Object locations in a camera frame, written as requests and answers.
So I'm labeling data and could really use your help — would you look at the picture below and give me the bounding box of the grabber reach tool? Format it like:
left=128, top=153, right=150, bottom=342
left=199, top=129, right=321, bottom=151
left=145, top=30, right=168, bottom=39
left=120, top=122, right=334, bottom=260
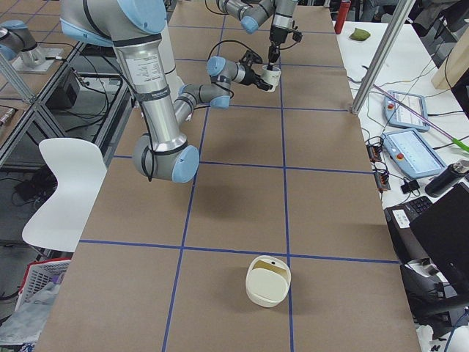
left=373, top=84, right=468, bottom=152

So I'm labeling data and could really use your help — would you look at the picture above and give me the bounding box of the green bean bag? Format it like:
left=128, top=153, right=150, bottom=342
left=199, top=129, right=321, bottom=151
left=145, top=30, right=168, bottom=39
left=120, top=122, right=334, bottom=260
left=349, top=28, right=371, bottom=42

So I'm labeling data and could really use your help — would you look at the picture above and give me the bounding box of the white ceramic cup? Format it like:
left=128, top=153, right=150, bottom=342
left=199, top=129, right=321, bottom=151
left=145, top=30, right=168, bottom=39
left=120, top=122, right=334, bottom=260
left=261, top=65, right=281, bottom=92

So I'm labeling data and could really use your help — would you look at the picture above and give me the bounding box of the white plastic chair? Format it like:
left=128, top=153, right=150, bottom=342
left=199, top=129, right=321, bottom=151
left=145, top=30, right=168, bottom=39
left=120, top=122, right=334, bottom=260
left=22, top=137, right=107, bottom=252

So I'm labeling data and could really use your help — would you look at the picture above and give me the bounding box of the red cylinder bottle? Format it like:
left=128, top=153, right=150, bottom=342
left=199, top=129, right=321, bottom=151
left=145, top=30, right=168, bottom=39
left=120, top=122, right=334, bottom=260
left=334, top=0, right=351, bottom=34

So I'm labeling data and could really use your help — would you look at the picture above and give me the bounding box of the black keyboard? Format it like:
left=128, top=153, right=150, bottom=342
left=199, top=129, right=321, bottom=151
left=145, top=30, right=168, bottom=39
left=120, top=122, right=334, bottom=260
left=404, top=196, right=433, bottom=221

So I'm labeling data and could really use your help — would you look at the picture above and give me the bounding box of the teach pendant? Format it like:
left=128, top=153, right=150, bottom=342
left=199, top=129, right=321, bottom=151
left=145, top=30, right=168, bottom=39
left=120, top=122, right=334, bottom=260
left=381, top=128, right=446, bottom=179
left=384, top=90, right=429, bottom=132

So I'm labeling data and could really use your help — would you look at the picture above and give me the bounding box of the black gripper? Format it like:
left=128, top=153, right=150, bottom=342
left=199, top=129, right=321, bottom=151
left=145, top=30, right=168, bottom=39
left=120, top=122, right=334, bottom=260
left=267, top=26, right=287, bottom=60
left=244, top=58, right=275, bottom=92

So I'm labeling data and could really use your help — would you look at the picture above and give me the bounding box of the white camera pedestal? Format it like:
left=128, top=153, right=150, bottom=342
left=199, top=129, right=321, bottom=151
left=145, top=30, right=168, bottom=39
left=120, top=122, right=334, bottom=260
left=156, top=1, right=197, bottom=125

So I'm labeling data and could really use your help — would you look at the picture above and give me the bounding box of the aluminium frame post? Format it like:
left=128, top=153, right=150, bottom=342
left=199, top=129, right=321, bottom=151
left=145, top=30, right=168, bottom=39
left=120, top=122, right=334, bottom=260
left=350, top=0, right=415, bottom=114

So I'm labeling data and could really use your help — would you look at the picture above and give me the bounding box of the black monitor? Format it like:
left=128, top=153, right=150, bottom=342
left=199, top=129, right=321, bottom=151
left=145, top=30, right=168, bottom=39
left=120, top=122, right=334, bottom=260
left=410, top=183, right=468, bottom=293

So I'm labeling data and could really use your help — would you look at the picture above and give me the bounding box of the white laundry basket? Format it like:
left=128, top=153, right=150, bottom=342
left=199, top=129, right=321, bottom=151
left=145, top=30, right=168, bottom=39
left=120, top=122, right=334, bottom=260
left=15, top=258, right=71, bottom=311

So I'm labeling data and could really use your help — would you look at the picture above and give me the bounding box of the far teach pendant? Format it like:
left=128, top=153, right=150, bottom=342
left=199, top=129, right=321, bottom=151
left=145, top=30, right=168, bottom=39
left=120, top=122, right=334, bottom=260
left=384, top=90, right=429, bottom=132

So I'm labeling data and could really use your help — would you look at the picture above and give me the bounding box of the near teach pendant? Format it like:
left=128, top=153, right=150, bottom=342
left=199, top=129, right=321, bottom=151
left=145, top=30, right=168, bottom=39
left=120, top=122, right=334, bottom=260
left=381, top=128, right=446, bottom=179

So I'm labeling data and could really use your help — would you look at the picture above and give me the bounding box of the black water bottle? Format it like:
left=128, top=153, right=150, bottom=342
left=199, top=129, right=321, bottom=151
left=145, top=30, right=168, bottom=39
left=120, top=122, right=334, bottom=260
left=424, top=159, right=468, bottom=197

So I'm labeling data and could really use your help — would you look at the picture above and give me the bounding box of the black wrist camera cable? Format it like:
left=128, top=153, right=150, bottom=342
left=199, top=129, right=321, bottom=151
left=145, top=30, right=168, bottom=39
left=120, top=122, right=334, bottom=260
left=207, top=39, right=263, bottom=69

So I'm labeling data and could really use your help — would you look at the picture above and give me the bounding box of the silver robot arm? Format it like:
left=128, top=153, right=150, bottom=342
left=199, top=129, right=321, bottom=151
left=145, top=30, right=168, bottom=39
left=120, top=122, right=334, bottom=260
left=60, top=1, right=273, bottom=183
left=215, top=0, right=303, bottom=71

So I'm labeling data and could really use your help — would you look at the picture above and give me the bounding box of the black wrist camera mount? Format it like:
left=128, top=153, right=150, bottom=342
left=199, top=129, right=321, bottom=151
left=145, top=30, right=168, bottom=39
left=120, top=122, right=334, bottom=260
left=239, top=50, right=263, bottom=68

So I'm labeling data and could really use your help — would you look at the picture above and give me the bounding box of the cream plastic basket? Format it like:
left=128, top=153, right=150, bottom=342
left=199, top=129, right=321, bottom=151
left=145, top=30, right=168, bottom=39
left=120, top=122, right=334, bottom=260
left=245, top=255, right=291, bottom=308

